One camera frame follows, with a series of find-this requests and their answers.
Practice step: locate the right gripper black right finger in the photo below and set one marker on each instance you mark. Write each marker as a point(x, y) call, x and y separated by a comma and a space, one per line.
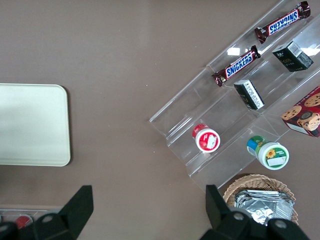
point(220, 220)

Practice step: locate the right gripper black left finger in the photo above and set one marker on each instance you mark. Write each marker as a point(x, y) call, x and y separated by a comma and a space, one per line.
point(72, 215)

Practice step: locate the light wicker basket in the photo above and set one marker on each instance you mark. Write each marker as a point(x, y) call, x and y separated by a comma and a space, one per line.
point(250, 182)

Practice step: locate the cream plastic tray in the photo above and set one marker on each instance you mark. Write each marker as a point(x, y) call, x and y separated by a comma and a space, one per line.
point(32, 125)

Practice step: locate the clear acrylic bottle rack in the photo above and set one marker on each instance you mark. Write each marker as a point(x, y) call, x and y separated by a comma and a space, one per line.
point(37, 211)

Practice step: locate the silver foil container stack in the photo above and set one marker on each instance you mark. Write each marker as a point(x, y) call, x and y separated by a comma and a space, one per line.
point(265, 207)

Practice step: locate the red soda bottle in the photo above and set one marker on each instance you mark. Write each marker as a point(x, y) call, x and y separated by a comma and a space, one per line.
point(23, 221)

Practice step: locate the red lid jar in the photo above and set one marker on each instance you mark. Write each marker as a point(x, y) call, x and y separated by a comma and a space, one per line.
point(207, 140)

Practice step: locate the green lid jar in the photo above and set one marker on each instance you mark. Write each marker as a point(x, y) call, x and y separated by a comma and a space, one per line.
point(271, 153)

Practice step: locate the clear acrylic stepped display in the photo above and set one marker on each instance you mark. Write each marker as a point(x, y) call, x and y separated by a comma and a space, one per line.
point(225, 117)

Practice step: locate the small black box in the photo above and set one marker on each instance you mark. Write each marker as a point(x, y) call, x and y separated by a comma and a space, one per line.
point(250, 96)
point(292, 56)

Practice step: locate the red cookie box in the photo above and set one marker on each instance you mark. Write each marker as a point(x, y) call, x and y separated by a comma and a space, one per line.
point(305, 115)

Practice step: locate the Snickers chocolate bar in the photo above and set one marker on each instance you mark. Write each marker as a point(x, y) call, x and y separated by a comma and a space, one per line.
point(282, 22)
point(237, 66)

